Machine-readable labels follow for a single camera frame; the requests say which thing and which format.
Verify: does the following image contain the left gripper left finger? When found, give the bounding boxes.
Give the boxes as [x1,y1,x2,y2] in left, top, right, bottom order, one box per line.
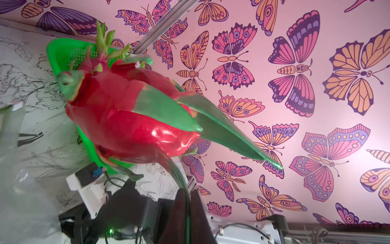
[158,189,187,244]

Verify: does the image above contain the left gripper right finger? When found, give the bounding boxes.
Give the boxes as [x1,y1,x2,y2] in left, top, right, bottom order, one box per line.
[190,190,216,244]

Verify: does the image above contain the pink dragon fruit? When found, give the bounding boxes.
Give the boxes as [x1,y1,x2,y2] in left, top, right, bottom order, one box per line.
[77,20,131,73]

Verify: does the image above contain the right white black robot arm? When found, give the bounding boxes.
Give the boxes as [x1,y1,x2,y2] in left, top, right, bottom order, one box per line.
[59,181,290,244]

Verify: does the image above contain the green plastic basket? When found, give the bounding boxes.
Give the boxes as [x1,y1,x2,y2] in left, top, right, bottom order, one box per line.
[47,38,143,181]

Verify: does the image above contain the aluminium frame struts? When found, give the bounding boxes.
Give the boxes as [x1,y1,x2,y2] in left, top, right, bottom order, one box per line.
[133,0,198,54]

